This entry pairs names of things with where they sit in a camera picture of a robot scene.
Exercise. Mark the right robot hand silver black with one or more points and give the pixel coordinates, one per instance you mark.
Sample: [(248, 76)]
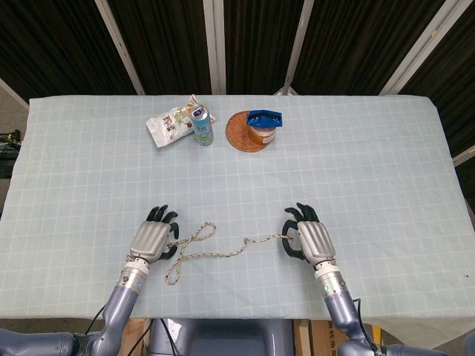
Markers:
[(315, 241)]

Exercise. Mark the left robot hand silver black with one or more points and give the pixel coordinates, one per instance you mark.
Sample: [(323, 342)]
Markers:
[(150, 241)]

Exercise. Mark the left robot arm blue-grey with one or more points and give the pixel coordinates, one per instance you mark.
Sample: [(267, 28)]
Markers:
[(122, 308)]

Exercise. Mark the brown cardboard box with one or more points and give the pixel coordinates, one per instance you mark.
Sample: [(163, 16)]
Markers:
[(323, 333)]

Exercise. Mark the light wooden crate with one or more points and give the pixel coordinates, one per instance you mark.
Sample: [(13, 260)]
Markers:
[(135, 333)]

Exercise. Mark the light wooden board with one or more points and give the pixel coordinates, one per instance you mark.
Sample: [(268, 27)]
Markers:
[(302, 337)]

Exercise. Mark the light blue checked tablecloth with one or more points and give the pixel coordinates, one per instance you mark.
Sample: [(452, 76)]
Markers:
[(241, 178)]

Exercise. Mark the yellow strip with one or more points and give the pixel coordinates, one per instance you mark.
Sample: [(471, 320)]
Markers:
[(377, 333)]

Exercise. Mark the white crumpled snack bag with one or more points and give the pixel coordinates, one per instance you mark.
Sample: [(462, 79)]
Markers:
[(167, 128)]

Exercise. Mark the clear jar with orange contents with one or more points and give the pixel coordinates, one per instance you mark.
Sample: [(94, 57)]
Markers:
[(261, 135)]

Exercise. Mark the blue-grey robot torso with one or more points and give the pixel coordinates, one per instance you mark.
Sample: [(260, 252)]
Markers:
[(222, 337)]

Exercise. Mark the tall light blue drink can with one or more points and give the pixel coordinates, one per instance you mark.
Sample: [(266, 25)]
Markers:
[(202, 130)]

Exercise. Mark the round woven rattan coaster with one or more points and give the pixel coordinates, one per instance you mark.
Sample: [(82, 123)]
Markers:
[(237, 133)]

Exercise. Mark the blue plastic pouch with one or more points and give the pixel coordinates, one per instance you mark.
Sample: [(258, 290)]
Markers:
[(265, 118)]

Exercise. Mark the dark slatted curtain panel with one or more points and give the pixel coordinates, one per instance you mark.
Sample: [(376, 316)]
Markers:
[(352, 37), (167, 37), (256, 37), (55, 44), (456, 74)]

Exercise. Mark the white metal frame post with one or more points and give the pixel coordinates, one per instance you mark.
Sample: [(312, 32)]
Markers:
[(415, 52), (13, 92), (465, 155), (120, 46), (215, 44), (297, 44)]

